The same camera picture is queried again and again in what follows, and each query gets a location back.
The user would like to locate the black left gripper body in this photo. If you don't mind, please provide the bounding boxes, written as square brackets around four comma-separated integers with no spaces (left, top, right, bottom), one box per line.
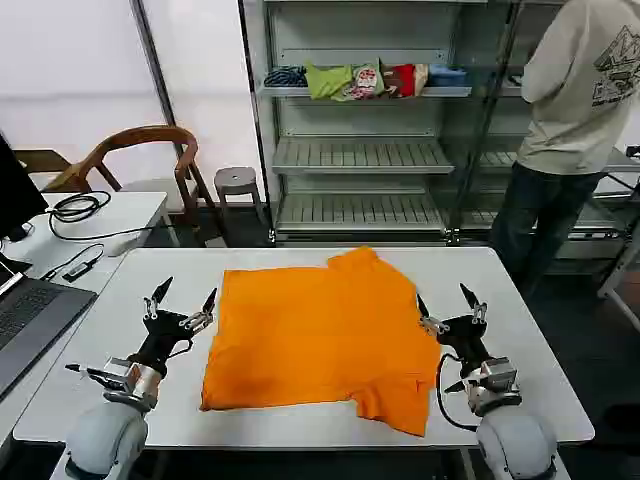
[130,309,207,374]

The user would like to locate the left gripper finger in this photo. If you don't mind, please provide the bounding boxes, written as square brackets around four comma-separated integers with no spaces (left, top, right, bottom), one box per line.
[143,275,174,322]
[180,287,218,333]

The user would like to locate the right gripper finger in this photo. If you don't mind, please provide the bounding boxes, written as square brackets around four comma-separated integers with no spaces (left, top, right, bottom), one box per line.
[459,283,488,326]
[416,293,449,336]

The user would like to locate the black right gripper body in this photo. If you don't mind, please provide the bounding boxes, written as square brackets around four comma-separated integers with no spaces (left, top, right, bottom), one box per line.
[436,314,494,378]

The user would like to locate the orange shirt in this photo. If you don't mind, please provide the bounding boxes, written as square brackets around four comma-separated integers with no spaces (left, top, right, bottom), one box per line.
[199,245,443,439]

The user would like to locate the white side desk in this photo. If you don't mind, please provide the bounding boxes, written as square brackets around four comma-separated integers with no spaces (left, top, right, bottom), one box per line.
[0,190,170,297]

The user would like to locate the dark grey laptop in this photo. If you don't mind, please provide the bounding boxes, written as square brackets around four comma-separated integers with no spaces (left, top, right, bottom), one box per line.
[0,272,99,402]

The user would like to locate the grey round stool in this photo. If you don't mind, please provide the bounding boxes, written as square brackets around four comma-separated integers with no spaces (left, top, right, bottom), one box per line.
[213,166,267,227]

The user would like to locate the brown wooden chair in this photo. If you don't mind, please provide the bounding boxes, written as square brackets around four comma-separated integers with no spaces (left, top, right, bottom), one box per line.
[13,124,217,246]

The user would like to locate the black computer monitor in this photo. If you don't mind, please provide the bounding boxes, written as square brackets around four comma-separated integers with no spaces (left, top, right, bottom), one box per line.
[0,130,50,243]

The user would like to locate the grey metal shelf with goods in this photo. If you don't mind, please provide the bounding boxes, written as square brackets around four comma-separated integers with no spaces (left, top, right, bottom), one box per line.
[237,0,474,246]

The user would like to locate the person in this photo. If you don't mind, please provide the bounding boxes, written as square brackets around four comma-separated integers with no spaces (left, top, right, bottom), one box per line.
[489,0,640,296]

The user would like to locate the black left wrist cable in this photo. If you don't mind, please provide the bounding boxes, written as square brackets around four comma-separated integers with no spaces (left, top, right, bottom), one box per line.
[167,338,195,360]

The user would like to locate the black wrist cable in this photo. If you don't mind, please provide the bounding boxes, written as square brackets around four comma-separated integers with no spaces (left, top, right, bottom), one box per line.
[435,352,482,432]
[167,338,195,360]

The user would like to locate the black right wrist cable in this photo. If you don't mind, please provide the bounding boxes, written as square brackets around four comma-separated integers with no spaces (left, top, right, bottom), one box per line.
[435,352,482,432]

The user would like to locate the black cable adapter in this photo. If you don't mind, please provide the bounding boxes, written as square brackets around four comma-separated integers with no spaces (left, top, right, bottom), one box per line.
[61,259,97,282]

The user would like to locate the thin black adapter cable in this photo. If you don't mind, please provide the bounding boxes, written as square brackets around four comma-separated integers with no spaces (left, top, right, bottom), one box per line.
[38,242,106,282]

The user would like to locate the black coiled cable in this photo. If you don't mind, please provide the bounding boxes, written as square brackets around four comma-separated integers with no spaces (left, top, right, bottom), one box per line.
[46,190,176,241]

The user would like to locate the white metal frame stand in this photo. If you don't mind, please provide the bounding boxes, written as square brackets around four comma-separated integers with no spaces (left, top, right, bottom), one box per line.
[596,219,640,314]

